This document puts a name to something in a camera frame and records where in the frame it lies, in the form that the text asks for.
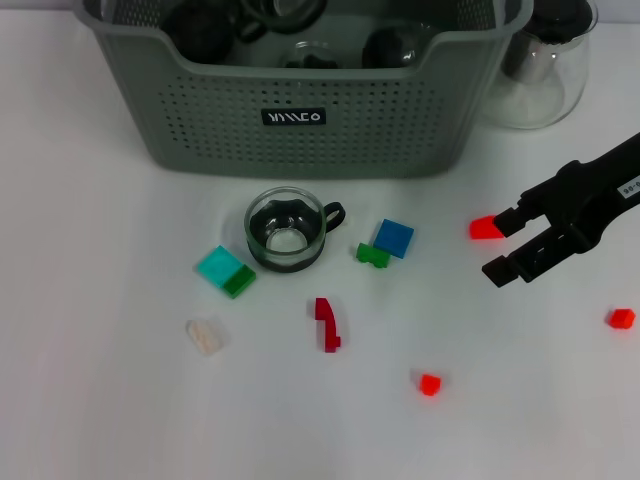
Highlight dark clay teapot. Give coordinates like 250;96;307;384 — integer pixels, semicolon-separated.
160;2;236;65

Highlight dark red curved brick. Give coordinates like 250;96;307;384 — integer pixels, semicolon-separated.
313;297;343;354

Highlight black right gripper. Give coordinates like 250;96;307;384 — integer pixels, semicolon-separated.
482;131;640;289

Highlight blue square building brick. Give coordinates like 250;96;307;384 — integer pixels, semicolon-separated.
372;217;416;260

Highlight glass pitcher with black lid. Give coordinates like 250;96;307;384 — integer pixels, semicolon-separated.
479;0;600;131

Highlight clear translucent building brick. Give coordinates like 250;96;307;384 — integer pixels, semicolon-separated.
184;317;229;357

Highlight grey perforated plastic storage bin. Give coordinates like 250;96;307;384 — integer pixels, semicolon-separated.
74;0;536;181

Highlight orange-red sloped brick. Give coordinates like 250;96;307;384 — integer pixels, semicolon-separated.
468;214;506;242

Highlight small green stepped brick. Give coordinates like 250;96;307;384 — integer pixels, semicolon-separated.
355;241;393;270

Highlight small red cube brick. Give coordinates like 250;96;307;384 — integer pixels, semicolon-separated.
418;373;444;398
607;308;637;331

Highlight glass teacup black sleeve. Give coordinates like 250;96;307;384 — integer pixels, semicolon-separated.
243;185;346;275
238;0;329;37
278;39;347;71
360;27;420;70

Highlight flat green square brick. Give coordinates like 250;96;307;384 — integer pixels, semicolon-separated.
222;263;258;300

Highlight teal square building brick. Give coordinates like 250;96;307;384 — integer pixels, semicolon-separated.
195;244;244;290

